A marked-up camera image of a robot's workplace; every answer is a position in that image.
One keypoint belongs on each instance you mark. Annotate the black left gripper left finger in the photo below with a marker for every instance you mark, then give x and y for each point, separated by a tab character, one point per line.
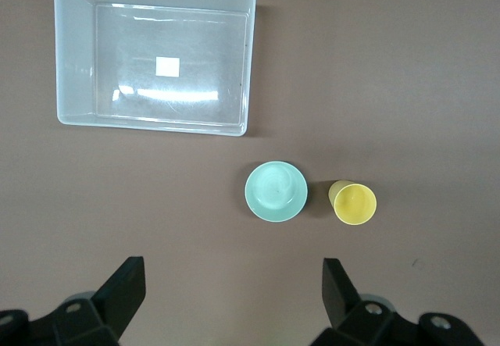
78	322

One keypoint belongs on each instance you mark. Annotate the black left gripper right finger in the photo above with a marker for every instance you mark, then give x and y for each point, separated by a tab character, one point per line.
351	322

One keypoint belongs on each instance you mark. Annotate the yellow plastic cup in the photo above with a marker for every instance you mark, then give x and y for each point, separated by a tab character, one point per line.
355	205

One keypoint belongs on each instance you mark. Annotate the mint green bowl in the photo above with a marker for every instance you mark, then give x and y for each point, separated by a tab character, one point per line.
275	193

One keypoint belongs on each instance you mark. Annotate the clear plastic storage box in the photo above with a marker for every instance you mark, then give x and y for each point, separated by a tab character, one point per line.
74	68

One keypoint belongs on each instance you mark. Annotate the brown table cover sheet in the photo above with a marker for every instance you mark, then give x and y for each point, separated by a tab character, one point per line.
390	88

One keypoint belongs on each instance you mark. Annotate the white square label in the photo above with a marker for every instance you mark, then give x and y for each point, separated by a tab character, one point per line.
168	66

